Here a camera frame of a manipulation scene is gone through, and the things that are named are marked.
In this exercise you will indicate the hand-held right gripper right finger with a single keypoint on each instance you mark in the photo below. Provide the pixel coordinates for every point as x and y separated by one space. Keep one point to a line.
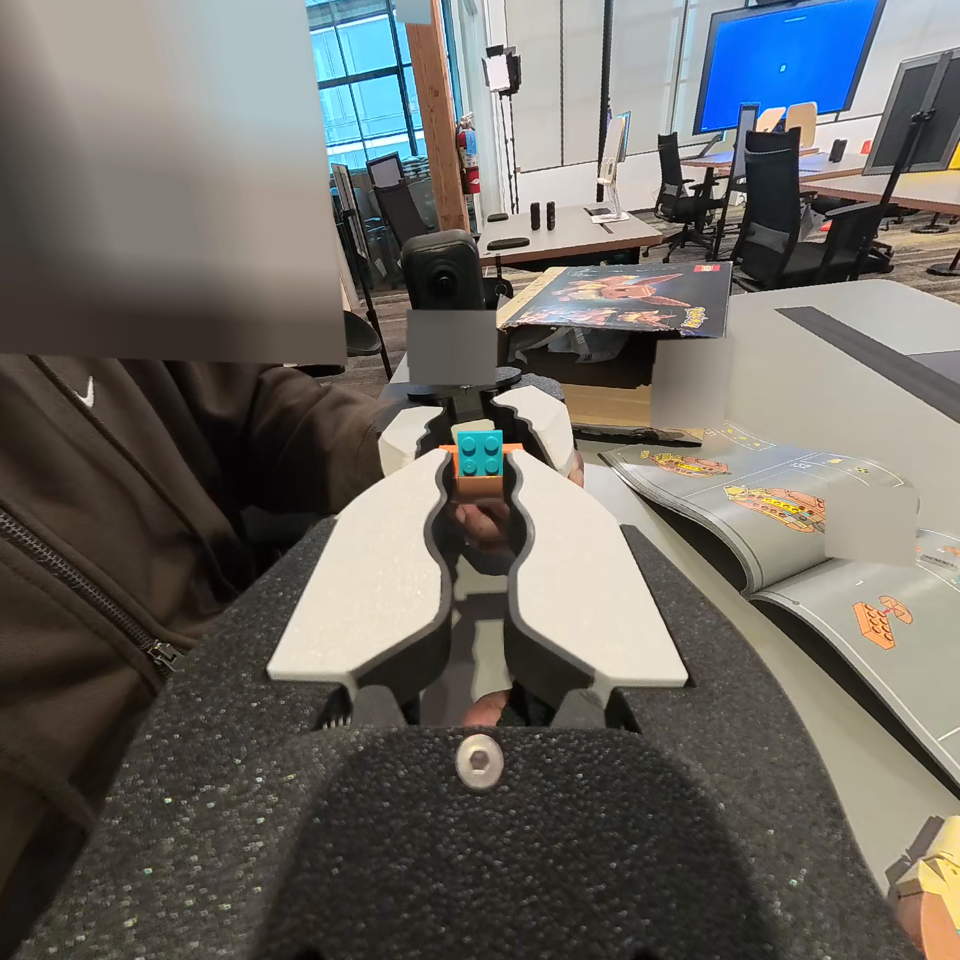
585 592

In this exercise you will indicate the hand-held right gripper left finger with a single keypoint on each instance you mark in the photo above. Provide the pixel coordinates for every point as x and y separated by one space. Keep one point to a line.
367 585

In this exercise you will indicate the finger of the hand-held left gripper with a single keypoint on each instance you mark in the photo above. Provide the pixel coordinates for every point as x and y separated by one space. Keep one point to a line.
551 427
401 442

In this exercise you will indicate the teal toy brick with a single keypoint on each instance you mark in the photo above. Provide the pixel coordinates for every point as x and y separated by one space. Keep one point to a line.
480 454

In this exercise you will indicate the orange brown toy brick assembly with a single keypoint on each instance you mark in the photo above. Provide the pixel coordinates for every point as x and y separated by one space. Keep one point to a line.
480 487

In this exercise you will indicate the grey instruction booklet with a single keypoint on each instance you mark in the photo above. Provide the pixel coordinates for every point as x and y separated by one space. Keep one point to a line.
712 517

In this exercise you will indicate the person's left forearm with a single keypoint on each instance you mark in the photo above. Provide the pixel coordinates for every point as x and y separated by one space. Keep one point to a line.
315 435

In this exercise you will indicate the grey desk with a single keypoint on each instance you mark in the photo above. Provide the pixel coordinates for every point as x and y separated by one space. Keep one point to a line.
787 360

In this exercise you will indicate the person's left hand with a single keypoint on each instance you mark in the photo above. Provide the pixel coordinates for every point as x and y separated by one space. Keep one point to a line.
484 521

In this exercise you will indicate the clear plastic bag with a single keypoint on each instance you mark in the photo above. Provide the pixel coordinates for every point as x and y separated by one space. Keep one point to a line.
577 345

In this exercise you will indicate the printed cardboard toy box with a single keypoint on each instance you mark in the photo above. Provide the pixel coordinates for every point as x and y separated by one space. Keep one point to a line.
615 296

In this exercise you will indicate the black tripod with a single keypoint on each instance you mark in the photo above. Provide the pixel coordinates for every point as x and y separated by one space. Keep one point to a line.
360 262

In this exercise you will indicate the wood-edged office table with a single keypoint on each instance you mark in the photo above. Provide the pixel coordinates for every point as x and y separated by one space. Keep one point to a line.
570 232

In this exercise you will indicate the black office chair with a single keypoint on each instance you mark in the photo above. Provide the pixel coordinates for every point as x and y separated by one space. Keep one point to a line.
772 195
401 210
675 180

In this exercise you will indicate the red fire extinguisher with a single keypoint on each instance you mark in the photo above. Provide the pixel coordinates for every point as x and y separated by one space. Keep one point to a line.
469 161

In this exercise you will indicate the person's brown hoodie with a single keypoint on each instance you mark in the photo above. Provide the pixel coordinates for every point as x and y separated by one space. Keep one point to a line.
90 525

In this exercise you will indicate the white monitor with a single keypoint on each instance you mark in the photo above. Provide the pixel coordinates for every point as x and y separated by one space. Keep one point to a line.
613 150

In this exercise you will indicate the wooden pillar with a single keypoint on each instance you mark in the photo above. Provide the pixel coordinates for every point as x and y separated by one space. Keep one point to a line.
435 112

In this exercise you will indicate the studio light on stand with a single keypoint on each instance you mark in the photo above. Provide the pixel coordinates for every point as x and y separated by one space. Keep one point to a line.
501 71

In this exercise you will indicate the large blue screen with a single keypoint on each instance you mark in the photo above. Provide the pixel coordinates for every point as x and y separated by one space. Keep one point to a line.
787 60

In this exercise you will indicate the brown yellow toy brick model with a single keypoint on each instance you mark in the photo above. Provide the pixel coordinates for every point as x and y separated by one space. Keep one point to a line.
930 885

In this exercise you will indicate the grey monitor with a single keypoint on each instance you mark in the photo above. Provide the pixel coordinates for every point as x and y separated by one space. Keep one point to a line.
907 112

